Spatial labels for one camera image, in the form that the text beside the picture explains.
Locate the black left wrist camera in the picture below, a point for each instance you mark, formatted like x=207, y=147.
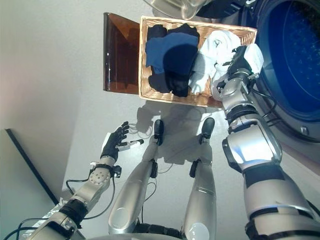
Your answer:
x=117, y=172

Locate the white garment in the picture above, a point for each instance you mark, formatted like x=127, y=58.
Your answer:
x=215, y=55

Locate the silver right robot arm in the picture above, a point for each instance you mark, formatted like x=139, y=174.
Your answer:
x=252, y=150

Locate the grey robot torso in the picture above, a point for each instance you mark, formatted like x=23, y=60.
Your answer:
x=140, y=235

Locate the brown transparent acrylic stool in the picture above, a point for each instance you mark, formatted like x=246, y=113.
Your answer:
x=120, y=55

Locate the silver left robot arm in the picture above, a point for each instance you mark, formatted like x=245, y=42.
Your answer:
x=92, y=187

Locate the grey front-load washing machine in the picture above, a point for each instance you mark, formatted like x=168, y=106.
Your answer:
x=295, y=62

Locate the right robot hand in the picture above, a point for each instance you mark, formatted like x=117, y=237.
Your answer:
x=253, y=58

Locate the black trousers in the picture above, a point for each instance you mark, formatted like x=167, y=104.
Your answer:
x=180, y=82

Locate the round glass washer door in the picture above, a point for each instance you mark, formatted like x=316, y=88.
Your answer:
x=175, y=7

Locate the blue garment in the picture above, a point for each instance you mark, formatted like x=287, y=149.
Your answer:
x=157, y=52

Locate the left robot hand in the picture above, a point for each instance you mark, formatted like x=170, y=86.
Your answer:
x=112, y=145

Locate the rectangular wicker laundry basket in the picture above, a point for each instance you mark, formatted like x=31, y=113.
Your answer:
x=160, y=98

